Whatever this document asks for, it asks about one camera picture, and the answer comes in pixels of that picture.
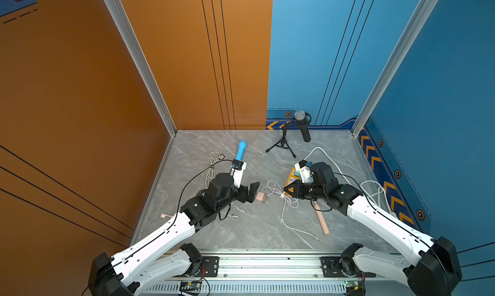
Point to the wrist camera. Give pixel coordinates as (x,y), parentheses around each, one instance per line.
(303,167)
(236,171)

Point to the pink electric toothbrush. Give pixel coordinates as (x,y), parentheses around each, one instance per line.
(321,218)

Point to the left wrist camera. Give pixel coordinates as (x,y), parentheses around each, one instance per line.
(236,171)

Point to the black microphone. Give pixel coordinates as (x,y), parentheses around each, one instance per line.
(302,121)

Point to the orange power strip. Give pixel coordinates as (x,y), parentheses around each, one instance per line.
(291,179)

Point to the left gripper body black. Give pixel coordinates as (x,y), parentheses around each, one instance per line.
(238,194)

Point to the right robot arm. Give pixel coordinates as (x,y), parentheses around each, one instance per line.
(353,203)

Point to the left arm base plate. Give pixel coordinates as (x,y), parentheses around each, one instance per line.
(208,267)

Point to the green circuit board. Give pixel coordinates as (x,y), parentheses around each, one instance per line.
(355,288)
(190,287)

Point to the pink charger cube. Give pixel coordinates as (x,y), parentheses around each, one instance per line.
(261,197)

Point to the green circuit board left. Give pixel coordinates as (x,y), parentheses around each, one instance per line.
(190,287)

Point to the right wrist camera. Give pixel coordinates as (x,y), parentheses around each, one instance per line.
(303,167)

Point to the aluminium front rail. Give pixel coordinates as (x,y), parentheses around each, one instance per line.
(270,265)

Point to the black tripod stand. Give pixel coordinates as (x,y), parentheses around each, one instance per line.
(282,143)

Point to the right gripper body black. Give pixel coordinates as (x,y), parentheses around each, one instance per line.
(313,191)

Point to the blue cylindrical device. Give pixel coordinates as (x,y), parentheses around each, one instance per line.
(241,149)

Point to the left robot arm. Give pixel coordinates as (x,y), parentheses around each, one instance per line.
(163,254)

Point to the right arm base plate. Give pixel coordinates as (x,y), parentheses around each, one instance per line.
(335,266)

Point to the green circuit board right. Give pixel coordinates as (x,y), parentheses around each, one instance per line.
(355,288)

